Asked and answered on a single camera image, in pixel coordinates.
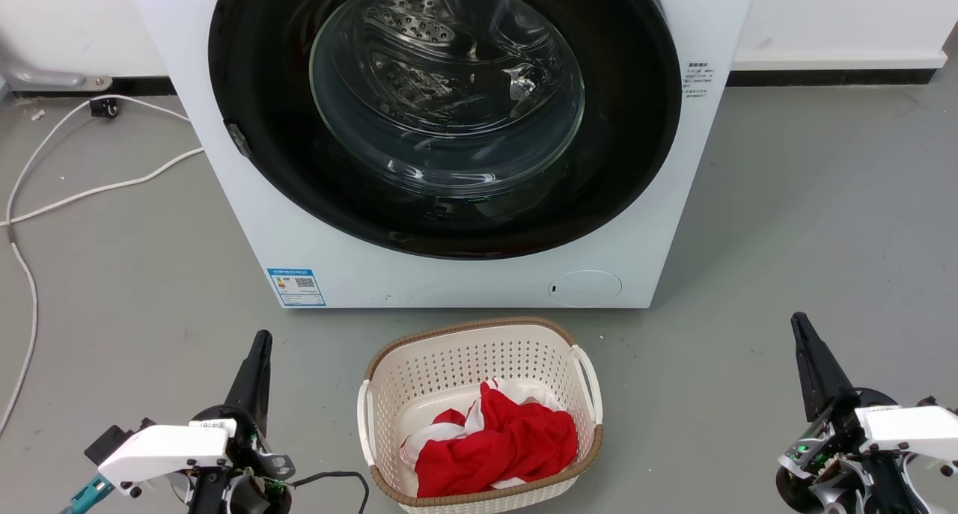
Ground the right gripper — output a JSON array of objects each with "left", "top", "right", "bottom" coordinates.
[{"left": 776, "top": 312, "right": 933, "bottom": 514}]

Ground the red and white clothing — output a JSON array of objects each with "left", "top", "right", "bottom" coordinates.
[{"left": 399, "top": 379, "right": 579, "bottom": 498}]

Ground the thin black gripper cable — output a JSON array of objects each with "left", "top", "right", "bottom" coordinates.
[{"left": 288, "top": 471, "right": 371, "bottom": 514}]

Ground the round white filter cover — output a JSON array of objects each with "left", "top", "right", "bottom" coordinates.
[{"left": 549, "top": 270, "right": 623, "bottom": 308}]

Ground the round black glass washer door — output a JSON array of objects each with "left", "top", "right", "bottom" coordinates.
[{"left": 208, "top": 0, "right": 683, "bottom": 260}]

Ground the teal cable connector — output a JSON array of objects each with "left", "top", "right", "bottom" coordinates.
[{"left": 60, "top": 475, "right": 115, "bottom": 514}]

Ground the blue energy label sticker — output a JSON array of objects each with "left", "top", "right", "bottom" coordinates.
[{"left": 266, "top": 268, "right": 327, "bottom": 308}]

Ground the perforated steel washer drum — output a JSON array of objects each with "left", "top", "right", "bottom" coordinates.
[{"left": 311, "top": 0, "right": 585, "bottom": 198}]

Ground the cream plastic laundry basket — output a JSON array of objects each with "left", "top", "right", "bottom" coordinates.
[{"left": 357, "top": 317, "right": 604, "bottom": 514}]

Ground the grey floor cable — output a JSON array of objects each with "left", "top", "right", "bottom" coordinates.
[{"left": 0, "top": 226, "right": 40, "bottom": 434}]

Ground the thick white floor cable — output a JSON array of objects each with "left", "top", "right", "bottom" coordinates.
[{"left": 0, "top": 147, "right": 205, "bottom": 227}]

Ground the white warning text sticker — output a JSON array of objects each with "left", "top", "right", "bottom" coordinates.
[{"left": 683, "top": 61, "right": 716, "bottom": 102}]

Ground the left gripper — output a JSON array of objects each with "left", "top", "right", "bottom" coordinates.
[{"left": 187, "top": 331, "right": 296, "bottom": 514}]

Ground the thin white floor cable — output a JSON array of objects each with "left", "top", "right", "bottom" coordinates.
[{"left": 4, "top": 95, "right": 192, "bottom": 227}]

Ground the white front-load washing machine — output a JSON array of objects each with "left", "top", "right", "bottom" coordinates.
[{"left": 123, "top": 0, "right": 759, "bottom": 310}]

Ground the grey drain pipe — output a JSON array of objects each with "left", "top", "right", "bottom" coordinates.
[{"left": 0, "top": 43, "right": 113, "bottom": 92}]

